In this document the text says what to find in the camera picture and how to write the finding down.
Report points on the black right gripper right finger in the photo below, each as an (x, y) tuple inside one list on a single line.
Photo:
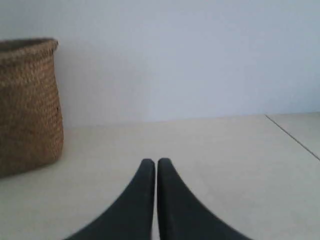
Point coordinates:
[(181, 216)]

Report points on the brown woven wicker basket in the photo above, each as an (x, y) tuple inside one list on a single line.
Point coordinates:
[(31, 121)]

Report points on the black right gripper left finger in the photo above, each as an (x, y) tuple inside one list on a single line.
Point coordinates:
[(130, 217)]

